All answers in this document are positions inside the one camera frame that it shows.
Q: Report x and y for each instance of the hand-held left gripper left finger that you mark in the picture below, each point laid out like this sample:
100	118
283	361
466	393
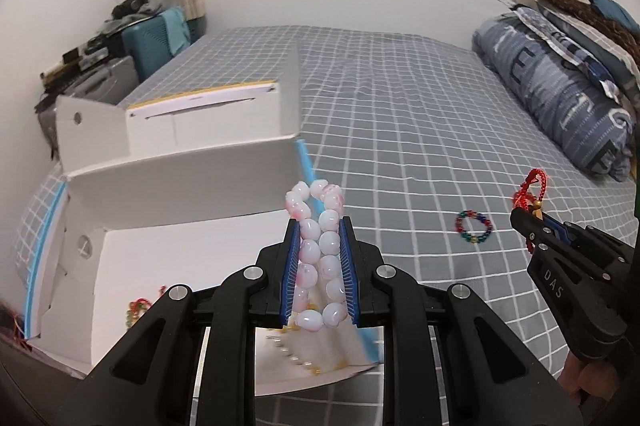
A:
291	276

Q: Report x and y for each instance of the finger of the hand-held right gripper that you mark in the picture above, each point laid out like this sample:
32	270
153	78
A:
527	223
562	231

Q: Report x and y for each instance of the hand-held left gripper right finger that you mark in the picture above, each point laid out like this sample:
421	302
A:
348	271

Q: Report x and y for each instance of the blue and white cardboard box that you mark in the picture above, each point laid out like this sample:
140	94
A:
200	186

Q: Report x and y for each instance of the person's right hand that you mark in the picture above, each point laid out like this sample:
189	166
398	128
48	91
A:
590	381

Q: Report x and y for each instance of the blue patterned folded quilt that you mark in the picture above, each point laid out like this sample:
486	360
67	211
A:
550	81

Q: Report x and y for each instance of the dark blue pillow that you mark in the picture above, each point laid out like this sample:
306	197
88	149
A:
615	11

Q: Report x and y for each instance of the teal suitcase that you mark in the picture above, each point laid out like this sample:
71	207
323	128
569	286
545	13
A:
150	46

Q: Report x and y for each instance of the grey case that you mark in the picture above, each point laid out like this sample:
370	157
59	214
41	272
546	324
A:
100	81

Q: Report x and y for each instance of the dark cloth pile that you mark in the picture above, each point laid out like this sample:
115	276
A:
135	8

